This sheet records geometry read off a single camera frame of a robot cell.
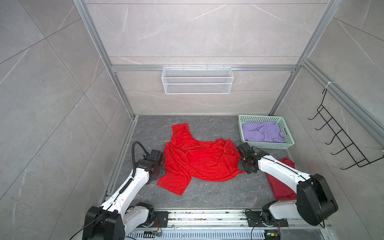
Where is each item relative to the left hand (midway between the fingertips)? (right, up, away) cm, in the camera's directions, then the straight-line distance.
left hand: (157, 171), depth 84 cm
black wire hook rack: (+89, +19, -17) cm, 92 cm away
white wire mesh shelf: (+23, +57, +17) cm, 64 cm away
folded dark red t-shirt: (+69, -10, -3) cm, 70 cm away
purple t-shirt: (+75, +22, +24) cm, 82 cm away
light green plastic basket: (+85, +16, +15) cm, 88 cm away
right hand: (+51, +2, +5) cm, 51 cm away
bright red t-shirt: (+16, +6, +9) cm, 19 cm away
